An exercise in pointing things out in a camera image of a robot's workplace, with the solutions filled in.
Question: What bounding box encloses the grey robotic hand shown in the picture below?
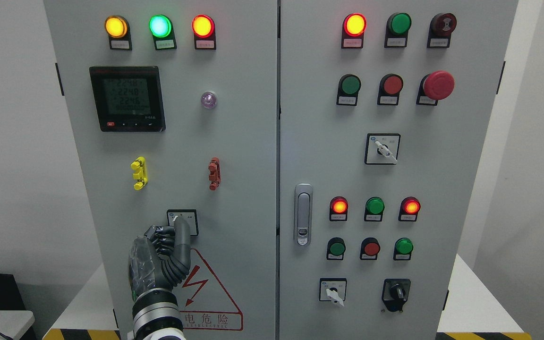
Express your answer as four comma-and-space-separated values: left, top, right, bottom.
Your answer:
128, 216, 191, 301

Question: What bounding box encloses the white rotary switch door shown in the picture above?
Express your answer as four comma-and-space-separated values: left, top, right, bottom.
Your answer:
166, 209, 199, 237

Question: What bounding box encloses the green lit indicator light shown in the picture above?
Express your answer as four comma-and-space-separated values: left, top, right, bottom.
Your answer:
149, 15, 177, 50

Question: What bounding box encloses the red electric hazard warning sticker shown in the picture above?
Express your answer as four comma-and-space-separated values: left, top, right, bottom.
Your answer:
173, 249, 244, 331

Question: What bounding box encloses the grey left cabinet door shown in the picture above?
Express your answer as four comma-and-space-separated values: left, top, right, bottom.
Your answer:
44, 0, 278, 340

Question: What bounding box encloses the grey cabinet door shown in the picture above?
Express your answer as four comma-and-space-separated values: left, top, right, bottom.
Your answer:
278, 0, 518, 340
44, 0, 278, 340

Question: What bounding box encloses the white side table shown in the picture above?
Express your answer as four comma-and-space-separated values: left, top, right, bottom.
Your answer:
0, 310, 37, 340

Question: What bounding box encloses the black digital power meter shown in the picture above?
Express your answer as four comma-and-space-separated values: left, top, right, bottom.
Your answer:
89, 65, 166, 133

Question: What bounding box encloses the small purple indicator lamp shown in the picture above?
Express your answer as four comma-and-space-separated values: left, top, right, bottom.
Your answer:
201, 91, 218, 110

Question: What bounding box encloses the green push button lower left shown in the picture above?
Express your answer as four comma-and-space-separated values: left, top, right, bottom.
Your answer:
326, 237, 346, 261

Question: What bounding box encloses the green push button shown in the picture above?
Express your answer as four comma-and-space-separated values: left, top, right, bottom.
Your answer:
326, 237, 346, 261
336, 74, 361, 106
393, 238, 414, 261

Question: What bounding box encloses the red lit indicator middle left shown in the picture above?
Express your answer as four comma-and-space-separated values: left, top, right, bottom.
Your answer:
329, 196, 349, 221

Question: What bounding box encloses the red push button lower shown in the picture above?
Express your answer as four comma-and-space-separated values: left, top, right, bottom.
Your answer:
360, 238, 381, 260

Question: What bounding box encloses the red push button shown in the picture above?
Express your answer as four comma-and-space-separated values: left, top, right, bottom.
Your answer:
377, 74, 404, 106
360, 238, 381, 260

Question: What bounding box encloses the green indicator middle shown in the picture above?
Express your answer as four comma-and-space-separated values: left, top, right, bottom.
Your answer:
364, 196, 385, 222

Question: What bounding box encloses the red lit indicator light left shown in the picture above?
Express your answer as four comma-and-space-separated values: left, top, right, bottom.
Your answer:
192, 14, 216, 50

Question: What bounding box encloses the yellow indicator light top left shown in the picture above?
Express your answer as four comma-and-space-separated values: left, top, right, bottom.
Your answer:
104, 15, 132, 51

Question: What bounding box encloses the green push button lower right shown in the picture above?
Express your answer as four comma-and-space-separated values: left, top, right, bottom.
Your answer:
393, 238, 414, 261

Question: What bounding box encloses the red lit indicator middle right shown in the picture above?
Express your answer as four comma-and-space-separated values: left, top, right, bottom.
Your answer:
399, 196, 421, 222

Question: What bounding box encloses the green push button upper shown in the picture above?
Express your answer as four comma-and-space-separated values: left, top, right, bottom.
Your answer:
336, 74, 361, 106

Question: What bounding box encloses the grey right cabinet door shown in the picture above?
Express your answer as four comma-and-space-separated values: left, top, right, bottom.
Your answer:
278, 0, 518, 340

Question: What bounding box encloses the red push button upper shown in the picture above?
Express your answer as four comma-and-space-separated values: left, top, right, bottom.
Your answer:
377, 74, 404, 106

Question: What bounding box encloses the red lit indicator top right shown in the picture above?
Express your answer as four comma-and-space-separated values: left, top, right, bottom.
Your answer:
341, 13, 367, 49

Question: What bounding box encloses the red emergency stop button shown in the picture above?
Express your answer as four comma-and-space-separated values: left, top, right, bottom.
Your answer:
416, 70, 455, 106

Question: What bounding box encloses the green indicator top right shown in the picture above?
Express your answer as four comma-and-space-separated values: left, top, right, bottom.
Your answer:
384, 12, 412, 48

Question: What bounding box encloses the dark red buzzer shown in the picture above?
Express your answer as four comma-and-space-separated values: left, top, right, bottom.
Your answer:
427, 13, 457, 48

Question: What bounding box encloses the silver door handle lock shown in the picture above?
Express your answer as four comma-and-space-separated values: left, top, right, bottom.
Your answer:
294, 183, 313, 246

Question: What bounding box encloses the white rotary switch lower right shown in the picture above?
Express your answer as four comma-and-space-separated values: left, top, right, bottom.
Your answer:
319, 278, 347, 307

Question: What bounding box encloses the white rotary switch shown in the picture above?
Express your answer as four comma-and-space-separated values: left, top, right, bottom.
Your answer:
319, 278, 347, 307
365, 133, 401, 164

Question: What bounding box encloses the black rotary selector switch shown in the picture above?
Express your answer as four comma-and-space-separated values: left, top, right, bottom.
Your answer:
382, 278, 411, 312

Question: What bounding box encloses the white rotary switch upper right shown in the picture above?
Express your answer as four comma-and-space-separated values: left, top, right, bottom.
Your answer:
365, 133, 401, 164

